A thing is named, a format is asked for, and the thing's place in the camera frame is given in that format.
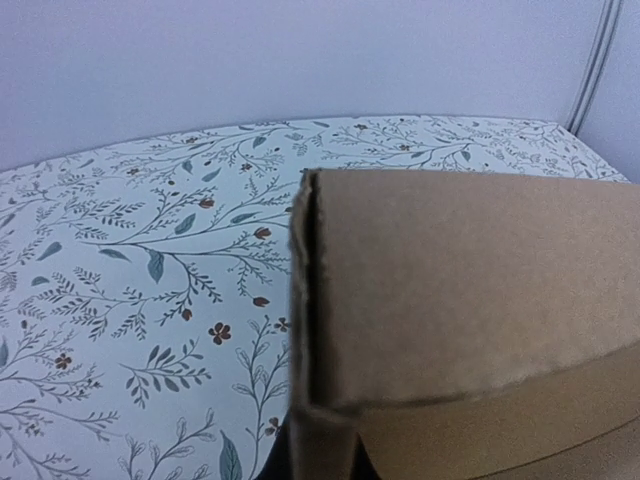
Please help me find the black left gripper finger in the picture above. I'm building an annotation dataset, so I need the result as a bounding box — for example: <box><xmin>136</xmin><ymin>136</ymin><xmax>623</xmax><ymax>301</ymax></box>
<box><xmin>257</xmin><ymin>424</ymin><xmax>291</xmax><ymax>480</ymax></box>

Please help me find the floral patterned table mat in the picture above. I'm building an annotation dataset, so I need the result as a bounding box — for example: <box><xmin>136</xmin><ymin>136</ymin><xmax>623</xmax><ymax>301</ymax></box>
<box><xmin>1</xmin><ymin>115</ymin><xmax>622</xmax><ymax>479</ymax></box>

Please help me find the brown cardboard box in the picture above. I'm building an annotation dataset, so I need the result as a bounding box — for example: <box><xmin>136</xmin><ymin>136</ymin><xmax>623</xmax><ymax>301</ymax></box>
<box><xmin>289</xmin><ymin>170</ymin><xmax>639</xmax><ymax>479</ymax></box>

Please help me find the right aluminium corner post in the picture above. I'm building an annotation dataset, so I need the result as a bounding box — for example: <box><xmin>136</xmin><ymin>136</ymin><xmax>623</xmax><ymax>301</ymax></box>
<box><xmin>565</xmin><ymin>0</ymin><xmax>624</xmax><ymax>136</ymax></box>

